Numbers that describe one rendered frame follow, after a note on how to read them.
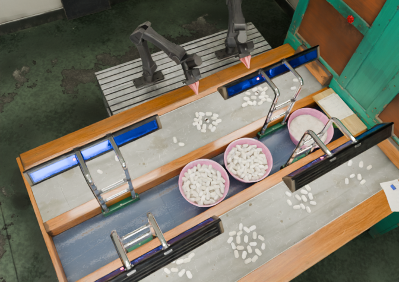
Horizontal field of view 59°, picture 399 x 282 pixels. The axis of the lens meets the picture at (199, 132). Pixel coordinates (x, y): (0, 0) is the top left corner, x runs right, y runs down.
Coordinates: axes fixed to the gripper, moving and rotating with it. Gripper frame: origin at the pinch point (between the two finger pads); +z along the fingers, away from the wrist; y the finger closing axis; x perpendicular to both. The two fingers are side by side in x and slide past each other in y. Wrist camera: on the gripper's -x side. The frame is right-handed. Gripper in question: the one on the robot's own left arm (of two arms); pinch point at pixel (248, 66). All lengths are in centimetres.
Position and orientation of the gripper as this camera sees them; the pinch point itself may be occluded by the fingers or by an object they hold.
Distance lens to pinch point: 218.7
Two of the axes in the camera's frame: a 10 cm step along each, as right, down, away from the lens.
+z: 3.4, 9.2, 2.1
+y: 8.7, -3.9, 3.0
